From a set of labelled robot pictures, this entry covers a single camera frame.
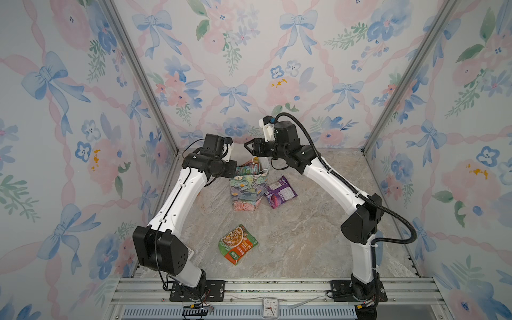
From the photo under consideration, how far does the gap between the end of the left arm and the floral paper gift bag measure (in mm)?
36

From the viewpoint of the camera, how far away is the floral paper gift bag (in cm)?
80

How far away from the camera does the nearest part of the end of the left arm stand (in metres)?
0.54
